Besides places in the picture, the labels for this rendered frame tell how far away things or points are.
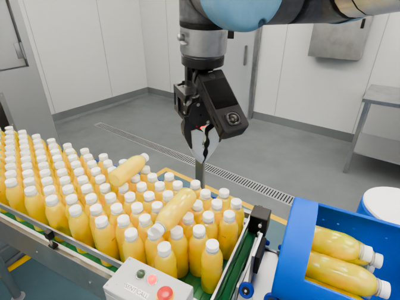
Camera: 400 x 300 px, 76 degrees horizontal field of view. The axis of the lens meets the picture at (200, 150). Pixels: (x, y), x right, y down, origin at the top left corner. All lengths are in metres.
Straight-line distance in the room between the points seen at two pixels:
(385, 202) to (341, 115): 3.00
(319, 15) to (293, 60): 3.80
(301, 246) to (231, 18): 0.55
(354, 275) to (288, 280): 0.16
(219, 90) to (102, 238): 0.68
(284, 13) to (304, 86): 3.84
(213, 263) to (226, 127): 0.52
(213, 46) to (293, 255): 0.51
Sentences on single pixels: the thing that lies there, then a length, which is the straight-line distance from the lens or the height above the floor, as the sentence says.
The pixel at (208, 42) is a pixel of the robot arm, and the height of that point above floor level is 1.65.
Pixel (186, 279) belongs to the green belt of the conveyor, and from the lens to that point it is 0.97.
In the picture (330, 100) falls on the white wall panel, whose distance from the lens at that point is 4.13.
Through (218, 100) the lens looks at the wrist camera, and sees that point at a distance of 0.40.
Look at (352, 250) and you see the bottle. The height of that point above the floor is 1.16.
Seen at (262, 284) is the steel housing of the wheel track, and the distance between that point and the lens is 0.94.
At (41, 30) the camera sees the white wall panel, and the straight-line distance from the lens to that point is 4.82.
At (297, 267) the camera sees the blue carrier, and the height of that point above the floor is 1.16.
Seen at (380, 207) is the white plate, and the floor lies 1.04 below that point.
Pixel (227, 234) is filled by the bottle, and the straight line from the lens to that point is 0.91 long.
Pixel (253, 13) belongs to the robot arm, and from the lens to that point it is 0.29.
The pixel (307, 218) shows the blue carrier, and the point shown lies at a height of 1.23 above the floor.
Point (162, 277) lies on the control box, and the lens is 0.73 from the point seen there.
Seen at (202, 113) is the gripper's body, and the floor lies 1.54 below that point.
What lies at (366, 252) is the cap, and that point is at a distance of 0.80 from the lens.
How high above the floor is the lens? 1.70
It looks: 29 degrees down
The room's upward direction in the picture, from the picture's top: straight up
